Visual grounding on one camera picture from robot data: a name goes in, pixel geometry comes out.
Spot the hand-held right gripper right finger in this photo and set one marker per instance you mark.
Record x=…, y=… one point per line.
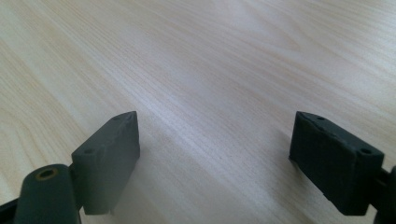
x=334, y=168

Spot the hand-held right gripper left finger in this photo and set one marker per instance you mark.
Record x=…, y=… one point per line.
x=106, y=165

